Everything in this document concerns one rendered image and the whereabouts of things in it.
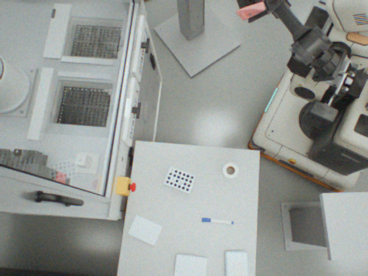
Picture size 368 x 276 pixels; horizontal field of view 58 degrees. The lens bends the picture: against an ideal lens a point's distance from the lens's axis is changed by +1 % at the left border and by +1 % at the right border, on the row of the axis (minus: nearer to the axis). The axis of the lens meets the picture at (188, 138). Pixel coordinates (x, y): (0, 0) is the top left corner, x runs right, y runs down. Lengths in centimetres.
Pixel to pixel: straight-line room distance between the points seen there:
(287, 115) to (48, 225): 172
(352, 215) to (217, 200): 58
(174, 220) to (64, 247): 110
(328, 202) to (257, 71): 127
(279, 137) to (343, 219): 70
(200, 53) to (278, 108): 75
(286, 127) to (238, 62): 70
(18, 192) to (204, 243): 94
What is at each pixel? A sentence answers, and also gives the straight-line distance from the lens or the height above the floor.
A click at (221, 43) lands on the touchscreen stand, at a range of 259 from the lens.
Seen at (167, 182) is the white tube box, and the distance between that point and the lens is 151.
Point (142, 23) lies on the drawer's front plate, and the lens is 162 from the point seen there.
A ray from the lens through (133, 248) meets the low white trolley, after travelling 152.
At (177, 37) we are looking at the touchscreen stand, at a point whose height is 4.
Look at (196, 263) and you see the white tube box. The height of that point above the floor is 81.
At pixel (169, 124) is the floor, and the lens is 237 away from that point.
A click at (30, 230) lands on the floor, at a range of 253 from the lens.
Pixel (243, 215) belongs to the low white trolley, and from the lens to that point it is 150.
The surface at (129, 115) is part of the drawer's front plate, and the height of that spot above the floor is 93.
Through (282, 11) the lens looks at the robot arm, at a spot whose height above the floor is 114.
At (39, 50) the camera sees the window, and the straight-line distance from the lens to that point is 81.
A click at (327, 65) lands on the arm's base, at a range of 123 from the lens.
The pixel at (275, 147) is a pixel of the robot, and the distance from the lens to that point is 208.
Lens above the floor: 225
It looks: 75 degrees down
